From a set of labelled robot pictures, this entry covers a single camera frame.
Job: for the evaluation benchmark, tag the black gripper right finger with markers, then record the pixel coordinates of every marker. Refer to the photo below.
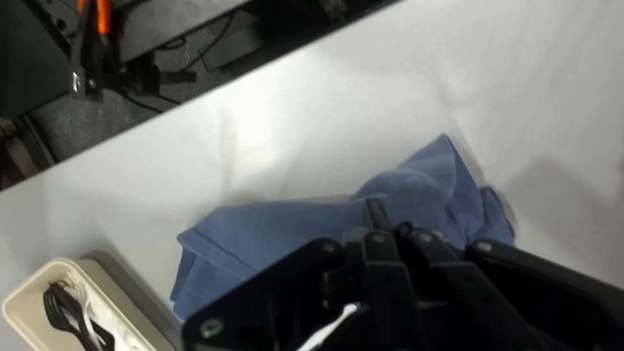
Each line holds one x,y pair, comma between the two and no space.
508,298

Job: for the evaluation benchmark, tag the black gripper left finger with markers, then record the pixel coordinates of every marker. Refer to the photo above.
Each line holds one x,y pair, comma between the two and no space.
313,292

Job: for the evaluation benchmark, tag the black plastic cutlery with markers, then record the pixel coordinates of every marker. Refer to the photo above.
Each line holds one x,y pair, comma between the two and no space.
55,304

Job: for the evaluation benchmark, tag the blue printed t-shirt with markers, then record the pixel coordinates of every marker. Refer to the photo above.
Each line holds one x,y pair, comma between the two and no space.
274,226

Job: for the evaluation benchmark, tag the black perforated breadboard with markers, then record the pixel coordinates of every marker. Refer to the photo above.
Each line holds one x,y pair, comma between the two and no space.
32,58

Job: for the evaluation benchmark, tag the beige rectangular tray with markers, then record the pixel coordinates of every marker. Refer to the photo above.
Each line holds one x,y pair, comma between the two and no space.
26,304

